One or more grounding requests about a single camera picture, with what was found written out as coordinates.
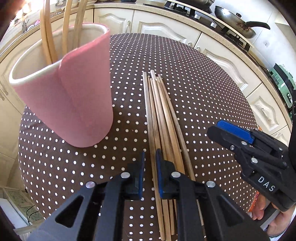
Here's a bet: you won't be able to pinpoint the wooden chopstick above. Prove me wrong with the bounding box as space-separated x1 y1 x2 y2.
155 77 180 220
147 76 171 240
44 0 58 63
150 70 185 174
62 0 72 56
40 1 52 65
72 0 88 49
142 72 166 240
157 74 205 230
153 79 175 235

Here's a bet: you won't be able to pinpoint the pink cup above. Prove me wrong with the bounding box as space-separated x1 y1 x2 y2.
9 23 113 148

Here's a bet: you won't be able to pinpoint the person right hand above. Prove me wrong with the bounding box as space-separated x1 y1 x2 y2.
251 191 296 237

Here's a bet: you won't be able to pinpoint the orange snack bag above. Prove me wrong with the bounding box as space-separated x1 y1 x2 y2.
248 191 259 212

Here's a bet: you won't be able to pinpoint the brown polka dot tablecloth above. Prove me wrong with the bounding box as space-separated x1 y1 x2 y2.
10 33 264 240

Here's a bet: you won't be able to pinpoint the green electric cooker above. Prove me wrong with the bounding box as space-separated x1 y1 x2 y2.
269 63 295 109

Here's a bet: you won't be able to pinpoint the black gas stove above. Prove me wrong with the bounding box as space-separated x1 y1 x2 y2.
145 1 254 52

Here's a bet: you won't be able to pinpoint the cream lower cabinets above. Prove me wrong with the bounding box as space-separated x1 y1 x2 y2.
1 2 292 185

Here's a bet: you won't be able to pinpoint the chrome sink faucet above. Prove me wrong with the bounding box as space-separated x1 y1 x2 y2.
14 13 29 33

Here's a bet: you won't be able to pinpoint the steel wok black handle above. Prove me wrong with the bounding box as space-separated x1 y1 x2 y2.
214 6 270 39

